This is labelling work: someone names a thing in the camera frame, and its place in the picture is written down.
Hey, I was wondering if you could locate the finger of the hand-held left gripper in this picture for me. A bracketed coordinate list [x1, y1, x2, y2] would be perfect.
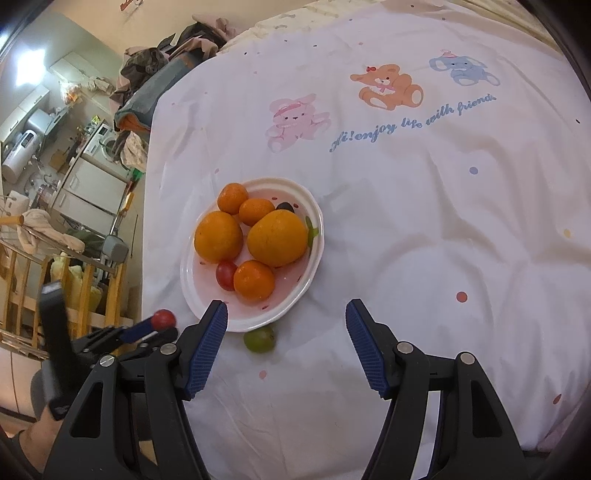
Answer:
[121, 318, 160, 343]
[139, 329, 178, 357]

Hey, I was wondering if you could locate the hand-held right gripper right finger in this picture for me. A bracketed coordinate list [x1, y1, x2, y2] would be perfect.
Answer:
[345, 299, 527, 480]

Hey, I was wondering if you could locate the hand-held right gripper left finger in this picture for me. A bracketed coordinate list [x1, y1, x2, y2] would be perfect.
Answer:
[44, 300, 229, 480]

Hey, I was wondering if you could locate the small green fruit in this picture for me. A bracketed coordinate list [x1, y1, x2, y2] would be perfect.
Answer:
[244, 327, 277, 354]

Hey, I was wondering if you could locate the pink strawberry-pattern ceramic plate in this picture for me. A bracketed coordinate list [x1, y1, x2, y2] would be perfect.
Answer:
[180, 178, 325, 333]

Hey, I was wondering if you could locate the person's left hand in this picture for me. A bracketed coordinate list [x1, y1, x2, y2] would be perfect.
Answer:
[19, 408, 64, 472]

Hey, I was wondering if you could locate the yellow wooden rack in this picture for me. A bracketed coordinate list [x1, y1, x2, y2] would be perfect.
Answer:
[0, 215, 127, 356]

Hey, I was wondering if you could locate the grey box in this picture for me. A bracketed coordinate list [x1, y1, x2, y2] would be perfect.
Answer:
[102, 234, 129, 265]

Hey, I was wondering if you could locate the beige cloth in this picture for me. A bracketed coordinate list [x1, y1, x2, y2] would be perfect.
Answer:
[18, 209, 86, 254]

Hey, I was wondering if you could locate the white animal-print blanket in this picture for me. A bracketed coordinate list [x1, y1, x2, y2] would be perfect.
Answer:
[139, 0, 591, 455]

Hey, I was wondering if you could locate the large orange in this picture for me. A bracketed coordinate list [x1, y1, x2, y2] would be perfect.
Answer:
[247, 209, 308, 267]

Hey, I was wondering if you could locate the small mandarin orange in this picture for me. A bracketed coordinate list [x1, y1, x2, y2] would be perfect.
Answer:
[239, 198, 276, 227]

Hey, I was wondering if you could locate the white floor cabinet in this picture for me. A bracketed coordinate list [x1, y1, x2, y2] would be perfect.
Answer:
[51, 154, 130, 222]

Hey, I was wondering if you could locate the white water heater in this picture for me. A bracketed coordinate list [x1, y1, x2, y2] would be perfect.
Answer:
[1, 129, 38, 183]

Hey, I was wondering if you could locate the white washing machine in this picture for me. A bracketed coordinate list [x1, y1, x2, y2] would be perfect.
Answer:
[90, 122, 123, 164]

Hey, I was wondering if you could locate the grey and orange bag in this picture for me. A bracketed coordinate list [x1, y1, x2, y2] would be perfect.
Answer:
[115, 53, 204, 134]

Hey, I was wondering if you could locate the pile of clothes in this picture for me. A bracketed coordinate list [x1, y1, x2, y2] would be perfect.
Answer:
[111, 14, 241, 116]

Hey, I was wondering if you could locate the cream patterned bedsheet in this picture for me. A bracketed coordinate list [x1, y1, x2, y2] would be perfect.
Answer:
[217, 0, 568, 56]

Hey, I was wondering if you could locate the white wall cabinet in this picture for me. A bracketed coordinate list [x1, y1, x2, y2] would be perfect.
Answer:
[48, 51, 100, 90]

